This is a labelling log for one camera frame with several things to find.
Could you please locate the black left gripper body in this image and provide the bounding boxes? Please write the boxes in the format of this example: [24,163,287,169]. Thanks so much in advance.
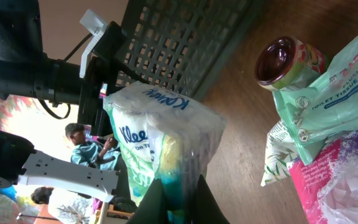
[0,1,146,136]

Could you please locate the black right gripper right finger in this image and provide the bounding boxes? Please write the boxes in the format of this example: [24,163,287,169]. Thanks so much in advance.
[188,175,229,224]

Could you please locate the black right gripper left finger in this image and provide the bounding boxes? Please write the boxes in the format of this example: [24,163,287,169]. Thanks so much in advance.
[126,179,168,224]

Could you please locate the green kleenex tissue pack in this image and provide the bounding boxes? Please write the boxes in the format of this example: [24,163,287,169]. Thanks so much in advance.
[103,82,226,223]

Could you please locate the white cream tube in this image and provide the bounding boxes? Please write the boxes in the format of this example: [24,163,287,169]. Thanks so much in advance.
[260,120,298,187]

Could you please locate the red purple tissue pack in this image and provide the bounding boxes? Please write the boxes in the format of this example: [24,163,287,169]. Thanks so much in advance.
[287,131,358,224]

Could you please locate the green lid jar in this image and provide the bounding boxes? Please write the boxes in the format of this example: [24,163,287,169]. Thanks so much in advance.
[254,36,330,91]

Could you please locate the teal wipes packet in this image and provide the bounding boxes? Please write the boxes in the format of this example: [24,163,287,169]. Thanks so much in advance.
[273,36,358,165]

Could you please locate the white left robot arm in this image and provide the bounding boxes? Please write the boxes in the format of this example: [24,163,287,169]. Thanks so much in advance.
[0,1,140,202]

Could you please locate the person in teal shirt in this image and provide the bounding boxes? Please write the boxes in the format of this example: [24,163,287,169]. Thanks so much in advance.
[65,123,122,171]

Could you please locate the person in white shirt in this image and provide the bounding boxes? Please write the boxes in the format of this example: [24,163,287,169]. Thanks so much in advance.
[30,187,93,224]

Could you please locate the grey plastic mesh basket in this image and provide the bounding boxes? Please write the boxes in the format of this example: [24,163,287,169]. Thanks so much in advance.
[116,0,265,101]

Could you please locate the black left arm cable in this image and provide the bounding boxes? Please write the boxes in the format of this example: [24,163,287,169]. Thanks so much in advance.
[37,32,94,121]

